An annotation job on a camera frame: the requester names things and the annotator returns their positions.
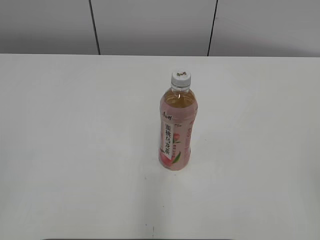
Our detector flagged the pink oolong tea bottle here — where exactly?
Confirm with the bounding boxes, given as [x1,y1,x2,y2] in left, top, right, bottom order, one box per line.
[158,86,198,171]

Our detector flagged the white bottle cap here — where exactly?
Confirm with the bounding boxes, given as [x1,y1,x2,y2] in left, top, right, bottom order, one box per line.
[171,69,192,88]

